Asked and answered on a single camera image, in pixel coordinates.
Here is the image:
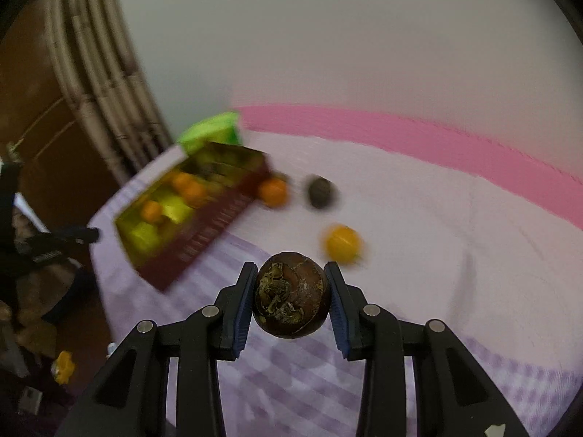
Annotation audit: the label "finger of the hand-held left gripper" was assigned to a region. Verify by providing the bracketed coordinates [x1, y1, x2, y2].
[50, 226, 100, 251]

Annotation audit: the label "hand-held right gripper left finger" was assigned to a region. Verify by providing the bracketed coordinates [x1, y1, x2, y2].
[57, 261, 259, 437]

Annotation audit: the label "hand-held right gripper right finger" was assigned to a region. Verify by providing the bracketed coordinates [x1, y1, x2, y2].
[324, 260, 531, 437]

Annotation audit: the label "dark brown round fruit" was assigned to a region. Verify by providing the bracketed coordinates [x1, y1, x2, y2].
[306, 177, 338, 209]
[253, 251, 329, 340]

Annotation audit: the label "red and gold tin box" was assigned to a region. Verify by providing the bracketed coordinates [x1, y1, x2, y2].
[114, 141, 271, 292]

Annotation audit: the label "yellow toy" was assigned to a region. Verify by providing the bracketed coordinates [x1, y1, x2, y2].
[51, 350, 76, 384]

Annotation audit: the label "pink and purple checked tablecloth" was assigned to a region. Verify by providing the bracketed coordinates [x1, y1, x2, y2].
[89, 105, 583, 437]

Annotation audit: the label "beige patterned curtain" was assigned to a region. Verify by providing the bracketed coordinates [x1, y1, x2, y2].
[43, 0, 176, 183]

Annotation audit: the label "green tissue pack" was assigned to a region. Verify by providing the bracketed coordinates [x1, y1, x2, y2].
[177, 111, 242, 155]

